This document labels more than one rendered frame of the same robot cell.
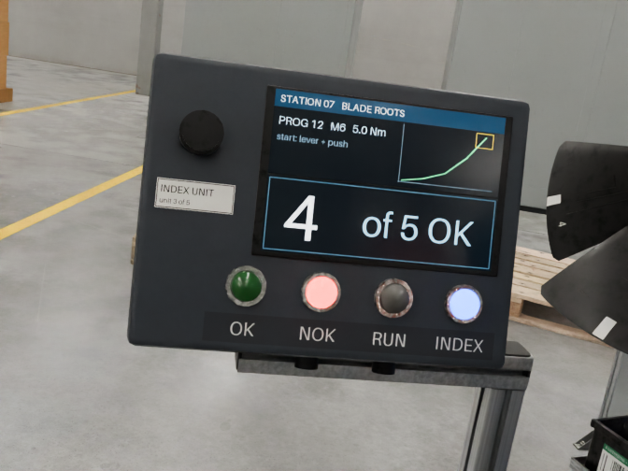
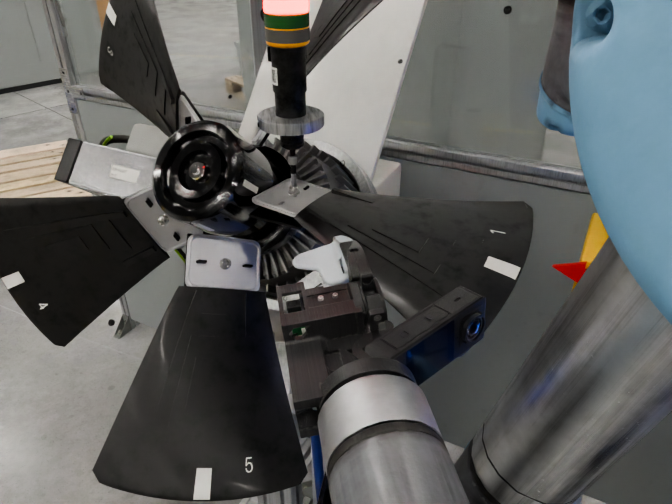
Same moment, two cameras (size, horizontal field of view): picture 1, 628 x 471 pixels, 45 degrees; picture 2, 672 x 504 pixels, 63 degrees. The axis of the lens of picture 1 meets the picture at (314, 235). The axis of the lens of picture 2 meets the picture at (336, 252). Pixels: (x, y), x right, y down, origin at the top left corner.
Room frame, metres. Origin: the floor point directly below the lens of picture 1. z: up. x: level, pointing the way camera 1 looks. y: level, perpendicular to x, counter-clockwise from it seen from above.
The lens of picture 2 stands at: (0.64, -0.21, 1.46)
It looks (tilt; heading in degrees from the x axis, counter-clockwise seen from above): 32 degrees down; 308
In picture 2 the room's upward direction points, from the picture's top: straight up
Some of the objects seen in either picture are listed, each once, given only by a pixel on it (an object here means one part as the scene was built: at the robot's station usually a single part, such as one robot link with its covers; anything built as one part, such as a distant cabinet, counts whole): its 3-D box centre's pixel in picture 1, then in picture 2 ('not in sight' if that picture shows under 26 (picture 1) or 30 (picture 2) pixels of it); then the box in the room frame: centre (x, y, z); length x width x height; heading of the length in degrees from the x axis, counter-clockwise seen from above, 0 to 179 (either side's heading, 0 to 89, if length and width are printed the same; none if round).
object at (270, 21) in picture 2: not in sight; (286, 18); (1.02, -0.63, 1.38); 0.04 x 0.04 x 0.01
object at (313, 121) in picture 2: not in sight; (288, 75); (1.03, -0.63, 1.32); 0.09 x 0.07 x 0.10; 135
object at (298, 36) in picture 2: not in sight; (287, 33); (1.02, -0.63, 1.37); 0.04 x 0.04 x 0.01
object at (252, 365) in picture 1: (385, 356); not in sight; (0.56, -0.07, 1.04); 0.24 x 0.03 x 0.03; 100
